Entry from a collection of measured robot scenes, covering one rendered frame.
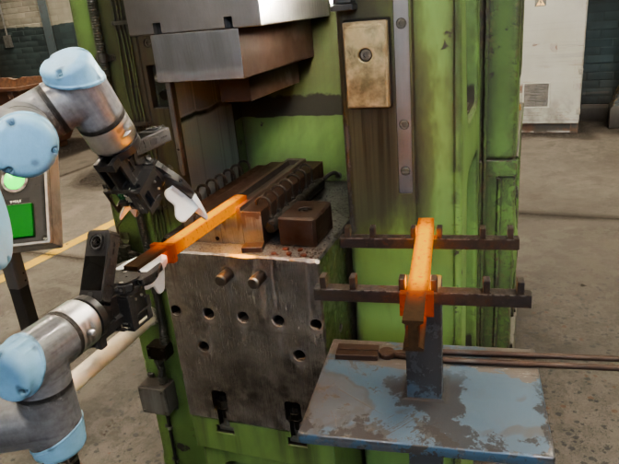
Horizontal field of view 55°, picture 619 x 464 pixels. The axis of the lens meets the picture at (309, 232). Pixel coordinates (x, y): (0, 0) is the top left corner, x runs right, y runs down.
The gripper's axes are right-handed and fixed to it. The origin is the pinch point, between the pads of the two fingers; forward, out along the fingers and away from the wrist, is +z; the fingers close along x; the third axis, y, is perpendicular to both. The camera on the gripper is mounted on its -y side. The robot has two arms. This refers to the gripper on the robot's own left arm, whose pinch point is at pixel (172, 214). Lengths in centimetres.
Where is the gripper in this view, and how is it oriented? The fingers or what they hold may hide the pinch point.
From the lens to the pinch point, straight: 111.9
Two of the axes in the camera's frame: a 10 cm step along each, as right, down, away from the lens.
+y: -2.5, 7.7, -5.9
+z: 2.4, 6.4, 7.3
